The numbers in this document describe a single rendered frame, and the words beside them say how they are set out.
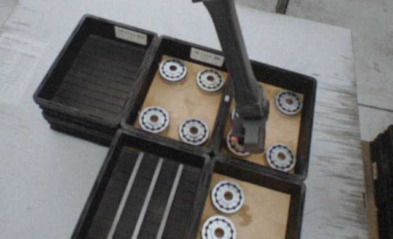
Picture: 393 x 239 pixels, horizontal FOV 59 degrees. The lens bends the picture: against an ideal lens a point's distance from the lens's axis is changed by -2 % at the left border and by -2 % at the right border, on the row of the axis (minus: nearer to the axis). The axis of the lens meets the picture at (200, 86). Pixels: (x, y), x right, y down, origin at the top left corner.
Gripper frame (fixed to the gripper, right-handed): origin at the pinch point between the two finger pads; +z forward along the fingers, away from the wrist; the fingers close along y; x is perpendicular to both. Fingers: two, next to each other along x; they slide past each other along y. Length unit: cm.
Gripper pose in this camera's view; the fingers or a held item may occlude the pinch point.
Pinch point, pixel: (242, 139)
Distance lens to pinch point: 118.1
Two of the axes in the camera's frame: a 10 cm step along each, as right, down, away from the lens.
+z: -1.4, 4.8, 8.7
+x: 1.5, -8.5, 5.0
